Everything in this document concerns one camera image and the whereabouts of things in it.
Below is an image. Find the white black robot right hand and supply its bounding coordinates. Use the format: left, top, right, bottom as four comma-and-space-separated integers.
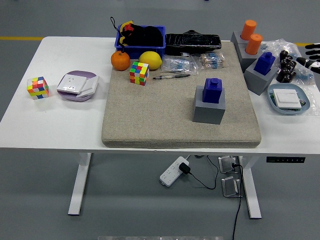
296, 42, 320, 75

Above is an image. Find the blue square seal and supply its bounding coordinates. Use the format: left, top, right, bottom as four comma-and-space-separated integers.
202, 77, 223, 104
253, 51, 276, 76

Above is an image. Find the grey seal holder block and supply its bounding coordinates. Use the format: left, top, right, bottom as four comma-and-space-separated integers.
236, 42, 263, 74
244, 58, 280, 96
191, 85, 227, 125
230, 31, 251, 47

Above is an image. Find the orange cylinder seal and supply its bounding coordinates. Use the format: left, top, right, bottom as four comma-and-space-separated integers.
244, 33, 263, 56
240, 19, 257, 41

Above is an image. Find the clear plastic bag of parts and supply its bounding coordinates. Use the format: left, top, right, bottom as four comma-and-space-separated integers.
259, 37, 320, 116

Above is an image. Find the black small cylinders cluster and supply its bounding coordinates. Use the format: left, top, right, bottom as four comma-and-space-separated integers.
275, 49, 298, 83

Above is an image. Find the light blue tray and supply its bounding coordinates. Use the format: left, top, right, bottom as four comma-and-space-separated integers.
266, 83, 311, 116

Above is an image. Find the black table control panel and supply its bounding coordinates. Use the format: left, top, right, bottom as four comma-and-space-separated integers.
266, 156, 306, 164

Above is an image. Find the bag of brown resistors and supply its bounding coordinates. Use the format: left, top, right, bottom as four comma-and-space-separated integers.
199, 52, 226, 70

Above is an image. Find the black plastic-wrapped keyboard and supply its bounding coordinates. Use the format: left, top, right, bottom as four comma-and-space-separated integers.
164, 29, 223, 56

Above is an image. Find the black silver pen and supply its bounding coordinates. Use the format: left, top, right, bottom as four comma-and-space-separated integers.
152, 74, 176, 81
159, 73, 191, 79

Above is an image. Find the metal foot pedal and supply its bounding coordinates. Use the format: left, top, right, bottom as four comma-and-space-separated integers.
221, 175, 243, 198
218, 155, 241, 174

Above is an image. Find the bag of blue resistors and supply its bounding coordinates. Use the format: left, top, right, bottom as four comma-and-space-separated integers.
161, 56, 200, 75

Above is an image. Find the white table leg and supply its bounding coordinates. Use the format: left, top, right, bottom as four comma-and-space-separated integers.
238, 156, 263, 220
67, 152, 93, 216

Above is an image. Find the yellow lemon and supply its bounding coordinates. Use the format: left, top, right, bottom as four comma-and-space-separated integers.
138, 50, 163, 70

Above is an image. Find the black cloth bundle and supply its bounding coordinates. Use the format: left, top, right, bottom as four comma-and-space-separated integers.
141, 25, 164, 47

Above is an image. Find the grey-brown fabric mat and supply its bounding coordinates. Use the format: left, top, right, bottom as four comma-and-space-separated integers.
101, 41, 263, 149

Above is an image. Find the black power adapter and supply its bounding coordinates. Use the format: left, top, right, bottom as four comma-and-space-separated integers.
178, 162, 191, 175

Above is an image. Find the blue plastic bin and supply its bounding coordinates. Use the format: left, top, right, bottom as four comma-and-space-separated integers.
114, 24, 167, 60

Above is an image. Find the bright colour puzzle cube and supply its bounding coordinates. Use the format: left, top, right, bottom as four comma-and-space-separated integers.
129, 61, 150, 87

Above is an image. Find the white power strip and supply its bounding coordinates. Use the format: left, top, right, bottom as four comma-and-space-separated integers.
159, 156, 191, 187

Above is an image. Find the black pouch with yellow trim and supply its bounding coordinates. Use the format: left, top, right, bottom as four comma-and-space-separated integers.
109, 16, 146, 51

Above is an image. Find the orange fruit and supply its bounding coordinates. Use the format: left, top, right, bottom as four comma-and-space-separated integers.
110, 50, 131, 72

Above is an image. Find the pale colour puzzle cube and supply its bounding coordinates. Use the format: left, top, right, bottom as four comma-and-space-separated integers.
26, 76, 50, 101

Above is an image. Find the black power cable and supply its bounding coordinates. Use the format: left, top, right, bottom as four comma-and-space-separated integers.
231, 162, 244, 240

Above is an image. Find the black adapter cable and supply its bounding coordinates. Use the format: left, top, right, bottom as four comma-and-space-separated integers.
187, 155, 220, 190

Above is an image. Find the white wall switch panel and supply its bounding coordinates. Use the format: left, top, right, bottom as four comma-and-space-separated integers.
76, 75, 100, 99

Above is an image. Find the white wall socket panel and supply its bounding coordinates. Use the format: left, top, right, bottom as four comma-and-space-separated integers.
56, 72, 88, 95

